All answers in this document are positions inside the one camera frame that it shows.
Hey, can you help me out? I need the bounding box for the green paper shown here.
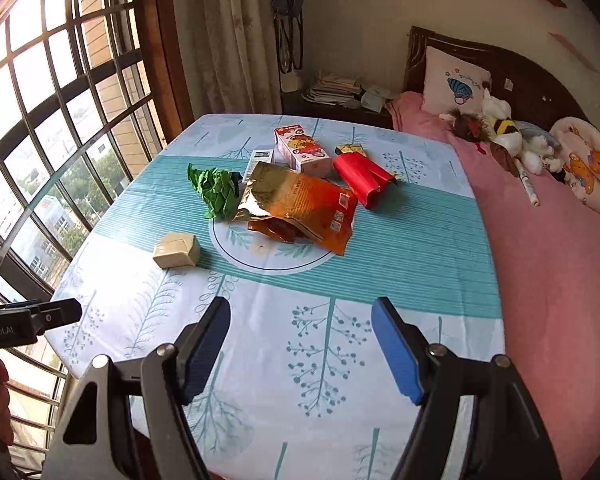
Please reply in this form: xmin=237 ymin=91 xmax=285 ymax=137
xmin=186 ymin=162 xmax=244 ymax=221

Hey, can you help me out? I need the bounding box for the pale teal box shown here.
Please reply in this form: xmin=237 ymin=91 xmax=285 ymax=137
xmin=361 ymin=86 xmax=396 ymax=112

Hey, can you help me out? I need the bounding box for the yellow black bee plush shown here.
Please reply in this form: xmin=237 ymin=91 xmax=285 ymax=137
xmin=490 ymin=116 xmax=523 ymax=153

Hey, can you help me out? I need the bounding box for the pink bed sheet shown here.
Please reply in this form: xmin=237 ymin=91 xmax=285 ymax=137
xmin=385 ymin=91 xmax=600 ymax=480

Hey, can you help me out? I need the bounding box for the white pillow blue print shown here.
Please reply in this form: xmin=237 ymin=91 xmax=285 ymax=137
xmin=421 ymin=46 xmax=493 ymax=116

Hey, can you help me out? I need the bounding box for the beige curtain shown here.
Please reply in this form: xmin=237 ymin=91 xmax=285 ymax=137
xmin=200 ymin=0 xmax=283 ymax=116

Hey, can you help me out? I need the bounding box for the hanging dark bag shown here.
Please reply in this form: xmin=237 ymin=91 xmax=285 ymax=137
xmin=271 ymin=0 xmax=311 ymax=73

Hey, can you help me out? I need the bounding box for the white marker pen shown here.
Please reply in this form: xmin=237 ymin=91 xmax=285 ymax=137
xmin=515 ymin=157 xmax=541 ymax=207

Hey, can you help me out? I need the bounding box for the dark nightstand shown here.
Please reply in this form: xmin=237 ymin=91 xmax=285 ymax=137
xmin=280 ymin=91 xmax=396 ymax=131

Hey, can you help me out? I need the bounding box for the window with metal grille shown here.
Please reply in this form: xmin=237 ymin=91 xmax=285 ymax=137
xmin=0 ymin=0 xmax=181 ymax=480

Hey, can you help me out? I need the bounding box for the small beige box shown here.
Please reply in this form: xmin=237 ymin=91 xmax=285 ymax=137
xmin=152 ymin=231 xmax=202 ymax=269

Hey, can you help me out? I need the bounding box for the grey white plush toy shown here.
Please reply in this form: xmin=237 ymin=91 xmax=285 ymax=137
xmin=517 ymin=122 xmax=563 ymax=176

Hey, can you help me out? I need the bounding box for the stack of books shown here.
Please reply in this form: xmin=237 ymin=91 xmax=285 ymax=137
xmin=300 ymin=71 xmax=363 ymax=107

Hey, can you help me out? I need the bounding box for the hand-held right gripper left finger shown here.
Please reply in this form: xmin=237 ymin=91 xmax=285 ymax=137
xmin=40 ymin=296 xmax=231 ymax=480

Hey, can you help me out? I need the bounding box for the dark wooden headboard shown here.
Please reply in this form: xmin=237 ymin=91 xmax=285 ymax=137
xmin=402 ymin=25 xmax=596 ymax=126

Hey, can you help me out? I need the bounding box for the brown shiny wrapper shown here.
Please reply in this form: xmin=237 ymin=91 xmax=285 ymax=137
xmin=247 ymin=217 xmax=301 ymax=243

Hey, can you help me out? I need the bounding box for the bear print pillow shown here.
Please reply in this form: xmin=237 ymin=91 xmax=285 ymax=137
xmin=550 ymin=116 xmax=600 ymax=221

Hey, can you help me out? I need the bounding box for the small white box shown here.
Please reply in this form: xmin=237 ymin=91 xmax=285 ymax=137
xmin=244 ymin=146 xmax=276 ymax=181

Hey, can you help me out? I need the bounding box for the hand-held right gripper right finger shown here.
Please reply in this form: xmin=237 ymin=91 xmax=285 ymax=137
xmin=371 ymin=296 xmax=563 ymax=480

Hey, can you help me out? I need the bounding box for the red paper tube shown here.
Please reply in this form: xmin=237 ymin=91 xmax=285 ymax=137
xmin=332 ymin=143 xmax=398 ymax=209

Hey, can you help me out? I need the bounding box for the orange snack bag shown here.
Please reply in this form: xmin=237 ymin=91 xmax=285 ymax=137
xmin=231 ymin=161 xmax=358 ymax=256

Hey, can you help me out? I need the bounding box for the tree print tablecloth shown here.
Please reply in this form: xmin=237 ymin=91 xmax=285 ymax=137
xmin=50 ymin=112 xmax=506 ymax=480

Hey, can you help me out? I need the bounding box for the cartoon print carton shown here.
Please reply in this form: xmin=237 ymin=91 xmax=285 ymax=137
xmin=272 ymin=124 xmax=333 ymax=177

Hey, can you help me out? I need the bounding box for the brown feather toy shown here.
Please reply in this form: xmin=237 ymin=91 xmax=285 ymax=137
xmin=440 ymin=110 xmax=496 ymax=143

